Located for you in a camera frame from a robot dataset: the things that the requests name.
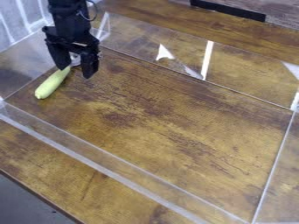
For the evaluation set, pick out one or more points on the clear acrylic enclosure wall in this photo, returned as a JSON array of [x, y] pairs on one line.
[[180, 135]]

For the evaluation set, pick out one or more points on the green handled metal spoon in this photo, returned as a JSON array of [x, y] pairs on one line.
[[52, 82]]

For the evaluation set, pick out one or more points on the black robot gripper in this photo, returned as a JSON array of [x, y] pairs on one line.
[[62, 46]]

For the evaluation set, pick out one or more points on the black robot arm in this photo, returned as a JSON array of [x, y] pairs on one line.
[[71, 16]]

